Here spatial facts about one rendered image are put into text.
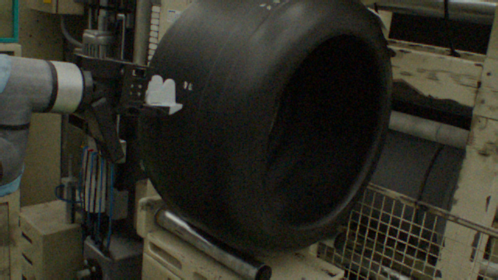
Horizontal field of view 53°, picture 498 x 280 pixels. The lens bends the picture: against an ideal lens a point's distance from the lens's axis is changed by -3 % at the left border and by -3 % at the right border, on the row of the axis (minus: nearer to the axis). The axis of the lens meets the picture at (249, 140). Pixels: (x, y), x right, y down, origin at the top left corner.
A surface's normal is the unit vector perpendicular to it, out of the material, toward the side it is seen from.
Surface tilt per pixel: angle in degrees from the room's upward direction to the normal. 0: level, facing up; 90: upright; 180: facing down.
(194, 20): 49
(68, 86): 79
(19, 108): 97
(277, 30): 58
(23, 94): 97
